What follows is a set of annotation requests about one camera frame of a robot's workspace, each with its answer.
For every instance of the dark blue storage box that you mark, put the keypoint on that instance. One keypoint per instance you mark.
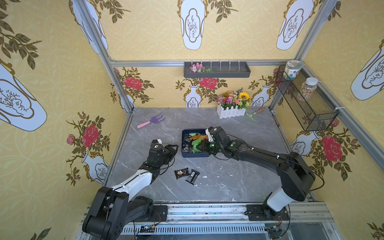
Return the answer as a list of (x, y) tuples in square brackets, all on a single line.
[(187, 143)]

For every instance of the pink flowers in tray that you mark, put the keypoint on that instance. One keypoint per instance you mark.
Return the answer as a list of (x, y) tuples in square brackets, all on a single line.
[(199, 68)]

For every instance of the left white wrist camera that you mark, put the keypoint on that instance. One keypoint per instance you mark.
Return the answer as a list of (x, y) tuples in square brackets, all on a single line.
[(157, 142)]

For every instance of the black wire mesh basket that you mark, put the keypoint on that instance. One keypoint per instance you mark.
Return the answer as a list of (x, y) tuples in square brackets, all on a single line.
[(315, 112)]

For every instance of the black cookie packet with picture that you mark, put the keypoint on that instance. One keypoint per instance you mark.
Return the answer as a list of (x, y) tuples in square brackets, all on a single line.
[(181, 173)]

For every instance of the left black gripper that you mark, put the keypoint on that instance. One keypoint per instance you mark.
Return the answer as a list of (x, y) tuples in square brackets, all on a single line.
[(167, 150)]

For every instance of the green toy garden shovel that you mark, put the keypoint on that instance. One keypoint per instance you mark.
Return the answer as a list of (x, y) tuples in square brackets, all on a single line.
[(252, 115)]

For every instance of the orange cookie packet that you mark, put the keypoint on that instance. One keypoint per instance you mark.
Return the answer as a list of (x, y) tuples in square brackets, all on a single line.
[(199, 136)]

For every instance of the white lid patterned jar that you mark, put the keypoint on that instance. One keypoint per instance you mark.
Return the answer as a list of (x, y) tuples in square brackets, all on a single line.
[(292, 69)]

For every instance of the white fence flower pot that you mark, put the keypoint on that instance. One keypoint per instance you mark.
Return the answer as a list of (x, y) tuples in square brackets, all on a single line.
[(233, 104)]

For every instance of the clear white lid jar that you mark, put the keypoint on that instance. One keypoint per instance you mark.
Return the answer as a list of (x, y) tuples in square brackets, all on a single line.
[(308, 88)]

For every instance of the small circuit board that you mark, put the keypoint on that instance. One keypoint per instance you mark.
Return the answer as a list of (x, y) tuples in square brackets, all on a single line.
[(147, 229)]

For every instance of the pink purple toy rake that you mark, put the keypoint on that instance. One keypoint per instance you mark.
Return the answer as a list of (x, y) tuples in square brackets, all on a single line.
[(154, 120)]

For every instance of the green cookie packet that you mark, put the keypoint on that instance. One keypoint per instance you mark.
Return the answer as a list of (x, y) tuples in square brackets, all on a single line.
[(195, 146)]

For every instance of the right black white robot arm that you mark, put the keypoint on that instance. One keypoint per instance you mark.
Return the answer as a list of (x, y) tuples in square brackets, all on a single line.
[(295, 175)]

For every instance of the grey wall shelf tray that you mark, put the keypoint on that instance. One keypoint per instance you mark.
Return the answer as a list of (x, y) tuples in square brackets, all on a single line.
[(221, 69)]

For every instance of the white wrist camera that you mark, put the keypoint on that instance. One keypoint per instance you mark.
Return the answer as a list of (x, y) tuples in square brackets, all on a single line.
[(208, 134), (157, 142)]

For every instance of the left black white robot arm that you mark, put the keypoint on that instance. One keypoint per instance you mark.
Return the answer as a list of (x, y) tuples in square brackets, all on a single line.
[(115, 207)]

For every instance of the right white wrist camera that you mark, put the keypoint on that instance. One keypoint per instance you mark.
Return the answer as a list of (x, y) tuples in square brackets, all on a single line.
[(208, 134)]

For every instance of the black cookie packet barcode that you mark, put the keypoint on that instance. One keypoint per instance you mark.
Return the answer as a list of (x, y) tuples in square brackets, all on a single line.
[(192, 177)]

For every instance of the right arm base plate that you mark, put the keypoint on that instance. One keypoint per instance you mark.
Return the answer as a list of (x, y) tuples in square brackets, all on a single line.
[(265, 213)]

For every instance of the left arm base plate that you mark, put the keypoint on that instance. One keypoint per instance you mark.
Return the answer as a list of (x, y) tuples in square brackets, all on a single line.
[(157, 214)]

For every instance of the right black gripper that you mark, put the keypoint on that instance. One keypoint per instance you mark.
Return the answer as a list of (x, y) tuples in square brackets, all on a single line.
[(202, 145)]

